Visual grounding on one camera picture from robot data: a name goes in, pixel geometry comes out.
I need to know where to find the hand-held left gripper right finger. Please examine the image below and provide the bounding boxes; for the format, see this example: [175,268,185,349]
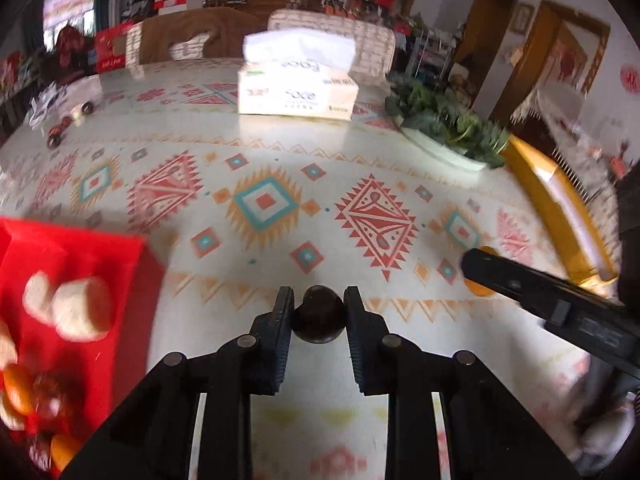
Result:
[343,286,586,480]

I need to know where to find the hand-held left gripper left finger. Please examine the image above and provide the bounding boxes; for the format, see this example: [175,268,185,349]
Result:
[60,286,296,480]

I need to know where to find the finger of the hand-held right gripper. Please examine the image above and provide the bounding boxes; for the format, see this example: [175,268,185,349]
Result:
[461,247,621,323]

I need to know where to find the orange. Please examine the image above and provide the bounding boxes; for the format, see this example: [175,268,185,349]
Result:
[462,246,501,298]
[0,392,26,431]
[2,364,37,416]
[50,433,83,473]

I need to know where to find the dark purple plum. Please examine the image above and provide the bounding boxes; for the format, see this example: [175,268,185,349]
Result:
[293,285,347,345]

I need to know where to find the red box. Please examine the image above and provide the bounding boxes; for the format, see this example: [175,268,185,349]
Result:
[0,216,166,478]

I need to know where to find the pale yam chunk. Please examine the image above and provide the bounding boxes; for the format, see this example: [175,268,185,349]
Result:
[52,276,113,343]
[22,271,63,323]
[0,320,18,366]

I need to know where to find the large red date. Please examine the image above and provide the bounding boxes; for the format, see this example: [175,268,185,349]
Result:
[27,435,53,471]
[32,372,73,418]

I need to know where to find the white oval plate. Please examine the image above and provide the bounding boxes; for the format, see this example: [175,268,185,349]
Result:
[400,126,488,171]

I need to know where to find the green spinach leaves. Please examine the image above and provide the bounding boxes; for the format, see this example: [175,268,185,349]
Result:
[385,77,511,168]

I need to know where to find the white lace cloth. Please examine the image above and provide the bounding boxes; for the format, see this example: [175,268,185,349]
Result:
[510,87,591,126]

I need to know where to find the white tissue box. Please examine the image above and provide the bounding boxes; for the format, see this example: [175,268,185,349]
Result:
[237,30,361,122]

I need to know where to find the patterned covered chair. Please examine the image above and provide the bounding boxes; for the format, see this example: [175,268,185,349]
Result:
[267,9,396,86]

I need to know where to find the brown covered chair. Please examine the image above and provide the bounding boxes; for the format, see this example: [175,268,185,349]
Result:
[125,7,271,78]

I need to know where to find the clear plastic bag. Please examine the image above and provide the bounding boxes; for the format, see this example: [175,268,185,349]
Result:
[30,85,68,128]

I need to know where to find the red gift carton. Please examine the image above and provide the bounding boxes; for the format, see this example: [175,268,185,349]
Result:
[94,22,136,73]

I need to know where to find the dark red ornament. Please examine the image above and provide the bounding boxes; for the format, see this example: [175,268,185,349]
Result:
[55,25,91,76]

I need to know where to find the metal wire rack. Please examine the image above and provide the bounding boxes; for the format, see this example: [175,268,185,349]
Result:
[407,27,456,83]

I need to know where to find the red round wall decoration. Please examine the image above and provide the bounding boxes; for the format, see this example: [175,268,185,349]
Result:
[619,62,640,93]

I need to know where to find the framed wall picture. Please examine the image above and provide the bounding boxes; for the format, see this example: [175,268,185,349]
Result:
[511,2,536,36]

